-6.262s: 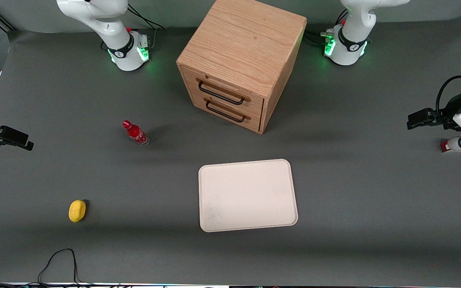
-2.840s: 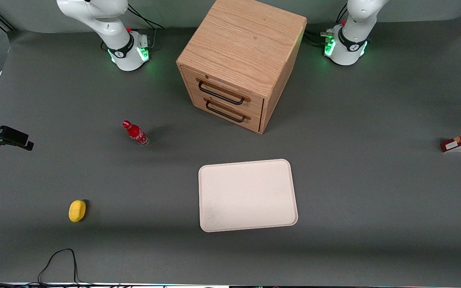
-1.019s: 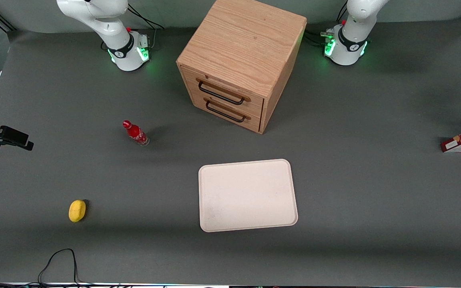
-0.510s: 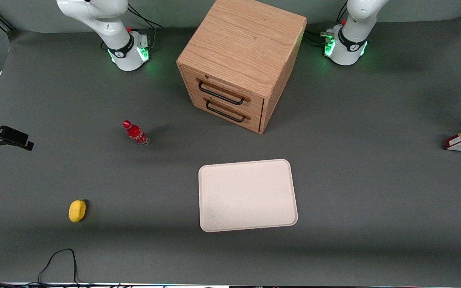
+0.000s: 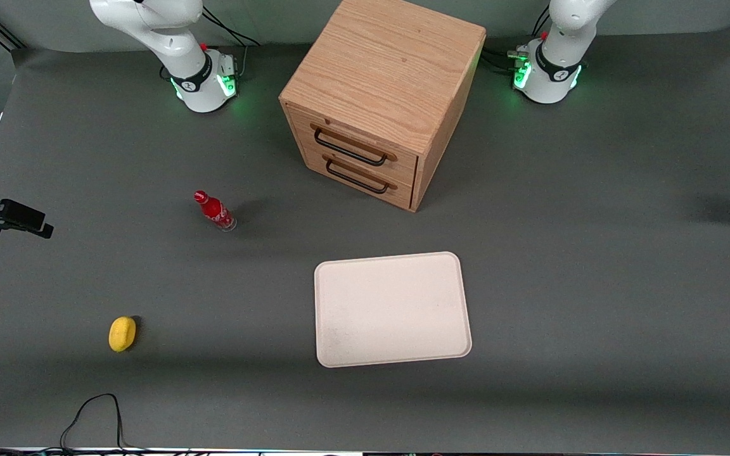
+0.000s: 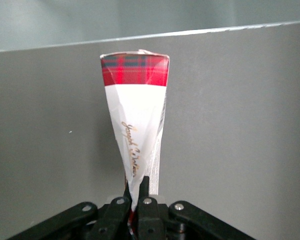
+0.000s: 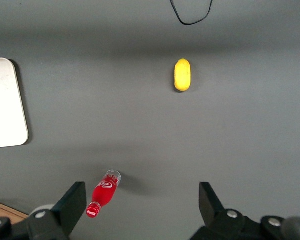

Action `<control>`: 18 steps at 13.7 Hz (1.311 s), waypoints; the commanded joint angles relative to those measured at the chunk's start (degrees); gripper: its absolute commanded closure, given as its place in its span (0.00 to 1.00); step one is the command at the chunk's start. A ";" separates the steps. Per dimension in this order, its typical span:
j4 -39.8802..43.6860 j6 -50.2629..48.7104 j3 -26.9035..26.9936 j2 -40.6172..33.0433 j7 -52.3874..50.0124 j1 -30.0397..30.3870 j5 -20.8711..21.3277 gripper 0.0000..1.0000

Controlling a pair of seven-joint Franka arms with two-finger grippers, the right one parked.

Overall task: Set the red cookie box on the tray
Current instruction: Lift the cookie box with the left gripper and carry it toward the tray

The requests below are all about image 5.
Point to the red cola bottle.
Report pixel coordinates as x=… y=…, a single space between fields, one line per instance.
x=215 y=211

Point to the yellow lemon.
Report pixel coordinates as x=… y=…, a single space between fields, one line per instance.
x=121 y=334

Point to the wooden drawer front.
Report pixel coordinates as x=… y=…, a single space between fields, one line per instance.
x=355 y=180
x=358 y=142

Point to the beige rectangular tray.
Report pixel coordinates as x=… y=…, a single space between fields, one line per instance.
x=390 y=310

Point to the light wooden drawer cabinet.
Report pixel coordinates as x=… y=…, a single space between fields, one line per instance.
x=390 y=69

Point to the grey table mat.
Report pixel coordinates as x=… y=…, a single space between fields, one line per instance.
x=593 y=316

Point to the aluminium frame rail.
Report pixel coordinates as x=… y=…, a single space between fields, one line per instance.
x=0 y=31

